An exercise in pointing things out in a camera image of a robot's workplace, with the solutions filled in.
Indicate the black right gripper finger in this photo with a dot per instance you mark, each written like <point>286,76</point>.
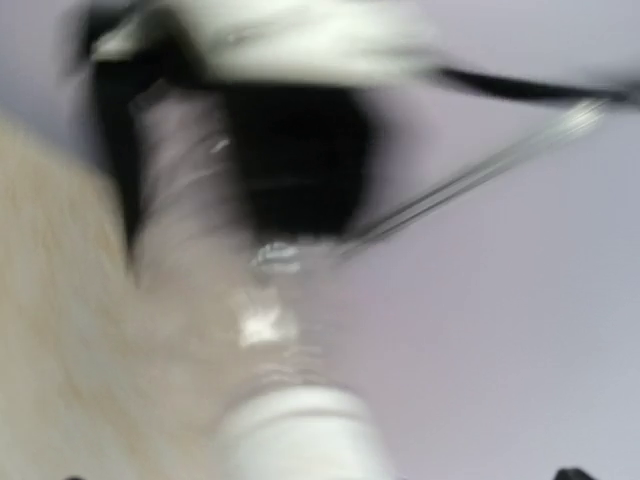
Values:
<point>572,473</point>

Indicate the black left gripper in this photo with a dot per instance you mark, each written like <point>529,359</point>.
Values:
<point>301,154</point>

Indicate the clear bottle white cap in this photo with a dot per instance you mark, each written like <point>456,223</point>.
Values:
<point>227,304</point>

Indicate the white Pocari Sweat cap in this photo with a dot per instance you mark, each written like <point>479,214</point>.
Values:
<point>302,433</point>

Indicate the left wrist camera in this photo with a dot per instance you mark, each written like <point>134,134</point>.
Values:
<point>325,43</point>

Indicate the left aluminium frame post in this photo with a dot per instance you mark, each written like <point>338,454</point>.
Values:
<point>574,123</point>

